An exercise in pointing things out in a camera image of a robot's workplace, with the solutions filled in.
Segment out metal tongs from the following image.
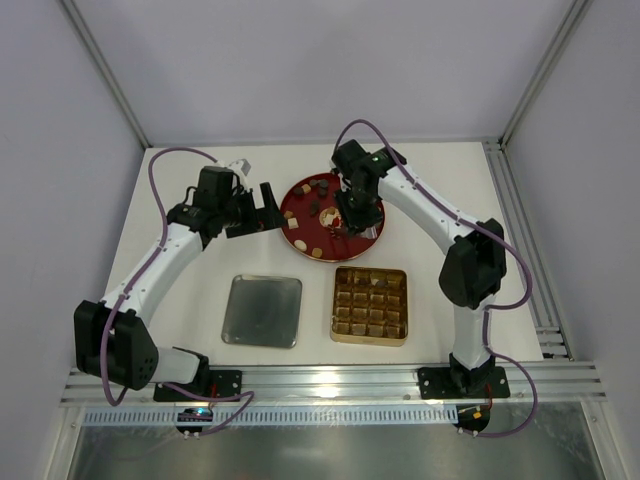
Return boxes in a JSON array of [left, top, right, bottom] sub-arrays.
[[329, 223, 379, 241]]

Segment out silver square box lid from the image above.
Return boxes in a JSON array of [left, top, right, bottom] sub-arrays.
[[221, 275, 303, 349]]

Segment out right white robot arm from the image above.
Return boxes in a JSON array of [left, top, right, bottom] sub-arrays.
[[331, 140, 506, 396]]

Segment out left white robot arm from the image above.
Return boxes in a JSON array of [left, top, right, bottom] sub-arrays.
[[74, 166, 286, 395]]

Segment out gold chocolate box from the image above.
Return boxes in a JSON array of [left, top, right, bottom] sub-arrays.
[[330, 266, 409, 347]]

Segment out round red plate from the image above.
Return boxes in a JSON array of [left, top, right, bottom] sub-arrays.
[[280, 172, 385, 263]]

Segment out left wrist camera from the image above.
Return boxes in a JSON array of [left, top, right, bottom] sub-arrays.
[[225, 158, 251, 176]]

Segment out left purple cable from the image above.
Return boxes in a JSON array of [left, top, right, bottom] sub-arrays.
[[101, 147, 255, 436]]

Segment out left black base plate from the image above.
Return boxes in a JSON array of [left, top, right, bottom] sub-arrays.
[[153, 369, 242, 403]]

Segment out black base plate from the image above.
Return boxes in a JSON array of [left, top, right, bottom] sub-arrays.
[[153, 369, 242, 403], [417, 366, 511, 400]]

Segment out aluminium mounting rail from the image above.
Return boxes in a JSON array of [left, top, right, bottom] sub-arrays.
[[60, 360, 607, 407]]

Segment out white slotted cable duct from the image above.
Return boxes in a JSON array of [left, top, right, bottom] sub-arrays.
[[82, 402, 458, 427]]

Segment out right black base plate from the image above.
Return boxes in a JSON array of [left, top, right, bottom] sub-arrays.
[[417, 366, 511, 400]]

